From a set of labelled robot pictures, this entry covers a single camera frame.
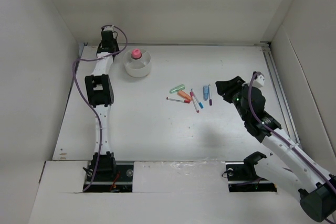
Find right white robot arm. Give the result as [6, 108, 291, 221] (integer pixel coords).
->
[215, 72, 335, 222]

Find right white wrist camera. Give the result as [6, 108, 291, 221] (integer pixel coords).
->
[252, 72, 265, 89]

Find pink capped glue bottle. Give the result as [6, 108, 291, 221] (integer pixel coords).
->
[131, 48, 142, 60]

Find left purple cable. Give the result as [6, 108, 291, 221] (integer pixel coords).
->
[72, 23, 129, 192]

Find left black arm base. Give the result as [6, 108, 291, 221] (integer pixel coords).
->
[83, 152, 134, 193]

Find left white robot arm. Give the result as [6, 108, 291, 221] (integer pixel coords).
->
[85, 27, 119, 180]

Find red capped white marker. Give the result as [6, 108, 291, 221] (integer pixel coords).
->
[166, 97, 190, 104]

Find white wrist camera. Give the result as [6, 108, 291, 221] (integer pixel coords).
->
[101, 25, 114, 31]
[252, 72, 265, 89]

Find white round divided container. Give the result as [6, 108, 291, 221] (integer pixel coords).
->
[123, 48, 152, 78]

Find pink capped white marker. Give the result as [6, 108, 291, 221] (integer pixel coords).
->
[190, 91, 199, 113]

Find purple capped white marker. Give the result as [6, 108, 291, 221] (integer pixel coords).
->
[208, 84, 213, 106]

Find blue capped white marker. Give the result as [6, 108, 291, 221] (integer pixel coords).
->
[191, 89, 204, 109]

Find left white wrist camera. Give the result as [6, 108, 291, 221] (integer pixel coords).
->
[101, 25, 114, 31]

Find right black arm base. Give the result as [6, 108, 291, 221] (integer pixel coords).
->
[222, 152, 277, 193]

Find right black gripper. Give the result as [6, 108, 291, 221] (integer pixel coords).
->
[216, 76, 250, 121]

